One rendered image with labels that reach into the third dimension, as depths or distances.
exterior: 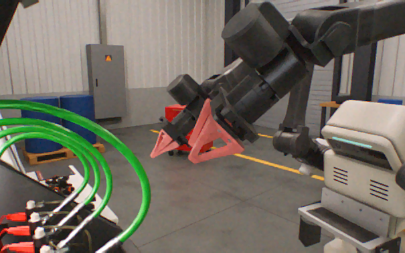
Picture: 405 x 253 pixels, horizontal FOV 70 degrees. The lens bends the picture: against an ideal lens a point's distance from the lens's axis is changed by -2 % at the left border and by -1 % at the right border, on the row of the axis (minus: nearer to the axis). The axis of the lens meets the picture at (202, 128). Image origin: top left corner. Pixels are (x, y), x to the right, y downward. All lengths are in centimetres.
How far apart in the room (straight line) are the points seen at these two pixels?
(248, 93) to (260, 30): 9
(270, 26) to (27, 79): 684
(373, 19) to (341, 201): 65
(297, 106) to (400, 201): 39
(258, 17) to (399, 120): 58
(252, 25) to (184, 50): 852
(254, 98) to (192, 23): 881
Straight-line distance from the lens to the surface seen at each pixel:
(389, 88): 663
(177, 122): 78
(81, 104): 546
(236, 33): 37
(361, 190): 99
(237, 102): 41
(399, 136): 87
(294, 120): 101
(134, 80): 800
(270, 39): 39
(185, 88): 76
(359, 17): 45
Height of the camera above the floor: 148
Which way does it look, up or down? 11 degrees down
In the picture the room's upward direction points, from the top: straight up
